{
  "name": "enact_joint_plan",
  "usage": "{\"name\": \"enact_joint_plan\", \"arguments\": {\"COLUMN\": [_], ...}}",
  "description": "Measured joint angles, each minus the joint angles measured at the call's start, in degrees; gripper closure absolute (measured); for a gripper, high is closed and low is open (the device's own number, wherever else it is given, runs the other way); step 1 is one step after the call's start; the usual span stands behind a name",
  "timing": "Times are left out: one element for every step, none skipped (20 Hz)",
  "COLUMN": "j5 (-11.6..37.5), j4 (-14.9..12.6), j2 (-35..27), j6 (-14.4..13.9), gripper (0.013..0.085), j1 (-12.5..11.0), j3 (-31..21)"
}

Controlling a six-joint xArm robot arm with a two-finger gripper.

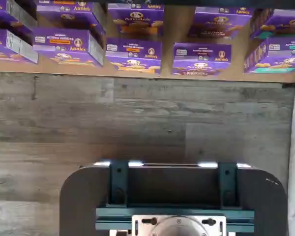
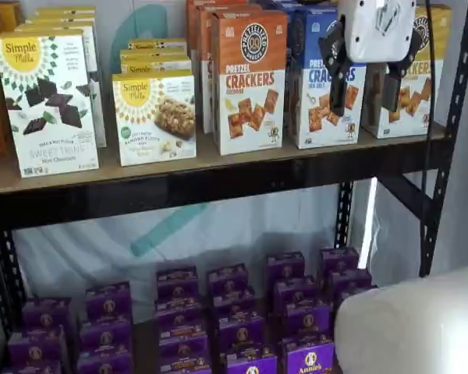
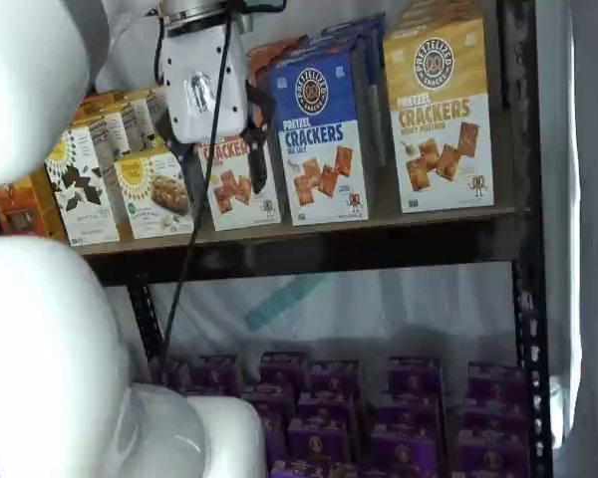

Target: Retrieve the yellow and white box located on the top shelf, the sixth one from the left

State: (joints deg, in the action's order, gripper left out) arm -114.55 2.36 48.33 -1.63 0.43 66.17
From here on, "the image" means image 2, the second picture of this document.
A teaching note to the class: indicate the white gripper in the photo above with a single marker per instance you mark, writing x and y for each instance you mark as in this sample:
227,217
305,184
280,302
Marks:
378,35

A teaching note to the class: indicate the yellow white pretzel crackers box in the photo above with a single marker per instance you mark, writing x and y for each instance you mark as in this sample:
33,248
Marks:
411,122

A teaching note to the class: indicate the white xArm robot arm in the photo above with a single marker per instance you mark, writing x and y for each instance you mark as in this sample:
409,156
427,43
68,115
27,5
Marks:
413,323

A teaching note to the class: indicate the blue white pretzel crackers box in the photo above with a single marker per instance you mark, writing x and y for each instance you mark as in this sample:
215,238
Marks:
316,132
286,5

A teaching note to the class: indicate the orange white pretzel crackers box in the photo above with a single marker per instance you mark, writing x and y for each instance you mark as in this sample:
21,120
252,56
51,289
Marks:
206,39
249,128
191,23

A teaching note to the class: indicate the Simple Mills almond bars box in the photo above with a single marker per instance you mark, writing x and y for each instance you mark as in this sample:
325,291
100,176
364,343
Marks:
156,44
152,55
156,67
156,128

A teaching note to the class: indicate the wooden shelf board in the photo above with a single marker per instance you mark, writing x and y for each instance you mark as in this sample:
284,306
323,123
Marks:
160,171

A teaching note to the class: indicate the Simple Mills sweet thins box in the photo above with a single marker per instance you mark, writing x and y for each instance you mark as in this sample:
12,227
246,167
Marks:
62,19
64,10
95,97
47,128

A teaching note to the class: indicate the white LED light strip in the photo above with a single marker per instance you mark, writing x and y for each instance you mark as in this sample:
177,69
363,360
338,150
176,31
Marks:
368,222

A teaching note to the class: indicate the white backdrop sheet teal print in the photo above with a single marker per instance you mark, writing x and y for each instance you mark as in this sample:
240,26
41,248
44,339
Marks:
101,249

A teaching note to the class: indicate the black metal shelf frame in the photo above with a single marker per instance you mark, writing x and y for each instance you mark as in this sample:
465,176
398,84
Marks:
179,198

